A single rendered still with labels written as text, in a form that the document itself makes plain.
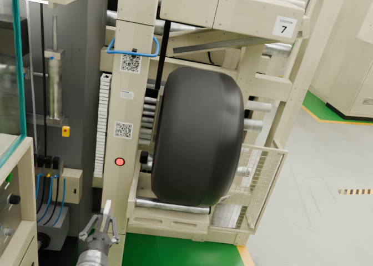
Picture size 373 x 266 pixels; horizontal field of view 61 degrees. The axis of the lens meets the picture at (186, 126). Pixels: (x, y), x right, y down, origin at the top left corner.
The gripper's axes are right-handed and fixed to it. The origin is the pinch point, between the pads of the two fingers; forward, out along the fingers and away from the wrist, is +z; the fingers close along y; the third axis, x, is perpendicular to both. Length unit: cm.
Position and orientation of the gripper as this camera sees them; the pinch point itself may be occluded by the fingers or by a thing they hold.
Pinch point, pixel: (107, 209)
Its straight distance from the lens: 119.7
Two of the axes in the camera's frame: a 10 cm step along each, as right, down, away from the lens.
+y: -9.8, -1.5, -1.2
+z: -0.3, -4.8, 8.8
